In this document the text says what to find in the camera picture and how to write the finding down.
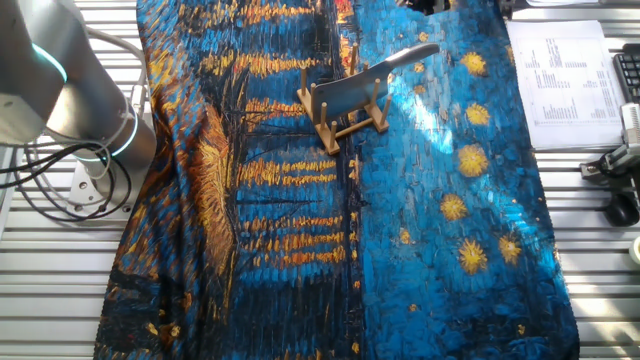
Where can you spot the wooden peg rack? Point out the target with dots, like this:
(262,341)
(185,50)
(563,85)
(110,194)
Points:
(327,132)

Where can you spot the steel cleaver knife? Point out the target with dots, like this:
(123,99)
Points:
(350,92)

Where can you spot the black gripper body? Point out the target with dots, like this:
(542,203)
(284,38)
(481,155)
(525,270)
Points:
(430,5)

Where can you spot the black keyboard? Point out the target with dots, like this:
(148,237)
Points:
(630,75)

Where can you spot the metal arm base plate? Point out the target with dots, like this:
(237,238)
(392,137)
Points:
(82,192)

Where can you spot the aluminium mount bracket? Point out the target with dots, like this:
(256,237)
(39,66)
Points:
(615,160)

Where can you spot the printed paper sheet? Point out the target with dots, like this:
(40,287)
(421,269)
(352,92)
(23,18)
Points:
(565,85)

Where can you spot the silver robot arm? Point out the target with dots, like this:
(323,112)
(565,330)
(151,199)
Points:
(60,90)

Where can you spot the black computer mouse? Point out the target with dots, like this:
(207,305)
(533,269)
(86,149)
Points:
(622,212)

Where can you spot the starry night painting cloth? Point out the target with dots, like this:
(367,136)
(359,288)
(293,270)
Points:
(300,250)

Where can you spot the white tape roll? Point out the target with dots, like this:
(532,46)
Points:
(636,250)

